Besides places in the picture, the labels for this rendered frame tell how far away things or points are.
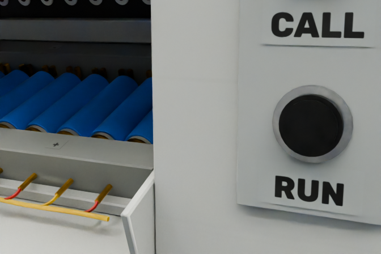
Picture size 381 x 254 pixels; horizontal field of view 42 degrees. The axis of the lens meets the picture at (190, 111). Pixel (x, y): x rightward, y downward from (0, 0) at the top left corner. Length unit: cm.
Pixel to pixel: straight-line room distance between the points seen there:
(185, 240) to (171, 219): 1
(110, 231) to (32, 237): 3
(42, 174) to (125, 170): 5
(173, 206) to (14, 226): 10
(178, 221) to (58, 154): 9
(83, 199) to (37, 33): 19
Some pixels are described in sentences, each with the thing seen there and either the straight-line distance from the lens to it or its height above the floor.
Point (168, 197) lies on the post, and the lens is 15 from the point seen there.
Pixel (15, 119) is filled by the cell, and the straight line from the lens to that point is 29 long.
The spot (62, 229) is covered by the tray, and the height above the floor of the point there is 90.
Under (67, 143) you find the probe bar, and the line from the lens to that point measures 24.
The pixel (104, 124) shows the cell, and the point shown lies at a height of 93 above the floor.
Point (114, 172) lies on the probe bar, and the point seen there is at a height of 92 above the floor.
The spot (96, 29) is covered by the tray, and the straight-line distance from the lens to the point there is 36.
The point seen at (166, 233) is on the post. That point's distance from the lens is 16.
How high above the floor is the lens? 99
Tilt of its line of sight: 11 degrees down
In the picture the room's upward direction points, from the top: straight up
